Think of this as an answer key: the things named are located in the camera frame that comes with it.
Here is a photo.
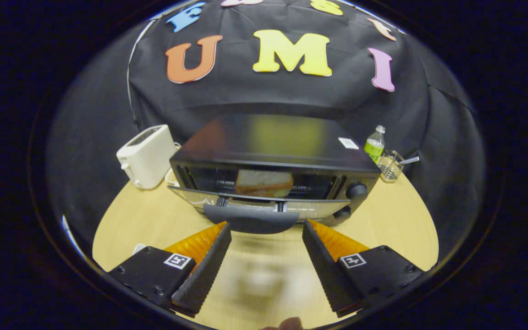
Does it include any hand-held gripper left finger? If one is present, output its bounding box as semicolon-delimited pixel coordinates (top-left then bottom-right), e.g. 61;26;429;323
107;222;232;318

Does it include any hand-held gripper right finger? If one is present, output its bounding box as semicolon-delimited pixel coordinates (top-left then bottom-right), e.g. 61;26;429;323
302;219;426;318

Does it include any toast sandwich with lettuce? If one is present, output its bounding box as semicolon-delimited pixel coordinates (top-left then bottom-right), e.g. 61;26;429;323
234;169;294;198

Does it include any black toaster oven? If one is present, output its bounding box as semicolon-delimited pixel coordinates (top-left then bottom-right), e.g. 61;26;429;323
169;114;381;235

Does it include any white bread toaster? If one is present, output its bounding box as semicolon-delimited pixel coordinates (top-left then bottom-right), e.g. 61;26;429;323
116;124;180;190

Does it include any green label plastic bottle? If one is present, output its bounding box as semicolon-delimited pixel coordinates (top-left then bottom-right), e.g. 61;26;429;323
363;125;386;165

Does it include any black backdrop cloth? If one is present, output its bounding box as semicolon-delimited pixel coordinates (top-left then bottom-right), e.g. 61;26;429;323
46;0;485;257

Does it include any wire mesh basket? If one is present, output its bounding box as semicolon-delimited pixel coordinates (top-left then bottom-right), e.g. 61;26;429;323
378;150;405;183

